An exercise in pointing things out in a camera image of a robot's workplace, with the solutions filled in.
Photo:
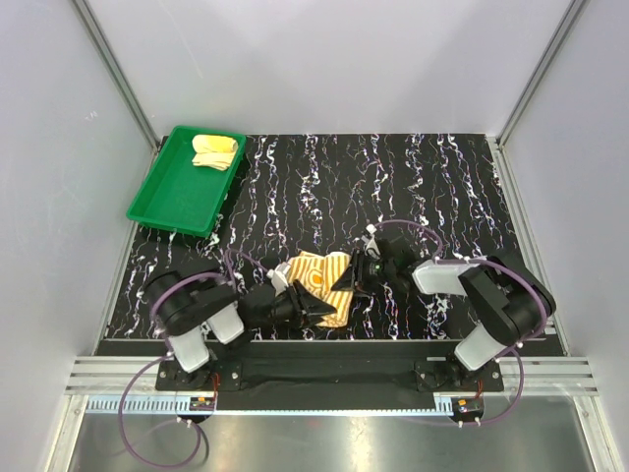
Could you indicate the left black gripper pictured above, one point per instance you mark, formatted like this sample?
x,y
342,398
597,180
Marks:
x,y
304,301

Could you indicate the slotted aluminium cable duct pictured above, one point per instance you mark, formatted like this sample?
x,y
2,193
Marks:
x,y
271,405

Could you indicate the small controller board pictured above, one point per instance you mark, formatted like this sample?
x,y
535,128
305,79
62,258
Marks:
x,y
471,406
203,403

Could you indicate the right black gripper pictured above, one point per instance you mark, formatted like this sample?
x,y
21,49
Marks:
x,y
350,277

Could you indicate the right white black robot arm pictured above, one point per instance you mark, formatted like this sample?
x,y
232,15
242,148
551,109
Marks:
x,y
511,304

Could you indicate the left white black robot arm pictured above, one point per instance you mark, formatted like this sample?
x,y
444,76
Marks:
x,y
181,305

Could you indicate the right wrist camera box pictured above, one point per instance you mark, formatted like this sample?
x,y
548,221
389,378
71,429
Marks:
x,y
382,249

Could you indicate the green plastic tray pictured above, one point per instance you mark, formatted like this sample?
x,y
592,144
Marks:
x,y
177,195

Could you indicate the left small controller board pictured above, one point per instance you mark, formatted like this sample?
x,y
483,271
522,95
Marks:
x,y
203,403

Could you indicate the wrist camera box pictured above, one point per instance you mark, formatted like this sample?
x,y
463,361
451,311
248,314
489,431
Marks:
x,y
382,249
279,277

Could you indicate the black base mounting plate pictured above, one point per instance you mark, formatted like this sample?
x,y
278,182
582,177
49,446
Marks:
x,y
336,369

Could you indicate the right small controller board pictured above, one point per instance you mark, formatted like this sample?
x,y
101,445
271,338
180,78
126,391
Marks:
x,y
471,406

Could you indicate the yellow orange striped towel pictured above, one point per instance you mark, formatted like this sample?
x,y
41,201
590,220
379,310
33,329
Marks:
x,y
318,274

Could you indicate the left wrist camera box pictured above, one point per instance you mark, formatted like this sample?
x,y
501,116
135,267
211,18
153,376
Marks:
x,y
279,277

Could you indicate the yellow cream towel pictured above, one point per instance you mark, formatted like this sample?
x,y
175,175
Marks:
x,y
213,151

